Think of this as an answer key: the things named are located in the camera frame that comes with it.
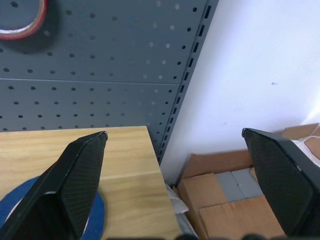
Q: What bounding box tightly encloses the large brown cardboard box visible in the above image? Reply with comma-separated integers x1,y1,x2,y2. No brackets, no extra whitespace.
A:
177,148,287,240

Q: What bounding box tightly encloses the grey perforated pegboard panel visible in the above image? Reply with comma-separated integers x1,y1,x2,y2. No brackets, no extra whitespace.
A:
0,0,220,165

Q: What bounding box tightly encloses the small brown cardboard box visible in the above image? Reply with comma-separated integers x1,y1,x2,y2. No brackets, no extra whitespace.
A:
281,122,320,162

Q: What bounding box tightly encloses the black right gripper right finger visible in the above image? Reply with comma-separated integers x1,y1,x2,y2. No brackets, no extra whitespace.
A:
241,127,320,238

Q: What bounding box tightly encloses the blue tape roll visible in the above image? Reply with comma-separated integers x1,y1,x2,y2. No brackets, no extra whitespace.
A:
0,175,106,240

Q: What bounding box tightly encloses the red tape roll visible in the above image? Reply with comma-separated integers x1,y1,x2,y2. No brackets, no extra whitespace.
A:
0,0,49,41

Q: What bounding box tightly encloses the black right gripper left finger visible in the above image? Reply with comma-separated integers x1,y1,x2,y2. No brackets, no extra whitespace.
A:
0,130,109,240

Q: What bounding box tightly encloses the clear plastic bag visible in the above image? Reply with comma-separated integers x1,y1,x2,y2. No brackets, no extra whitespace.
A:
166,183,189,215

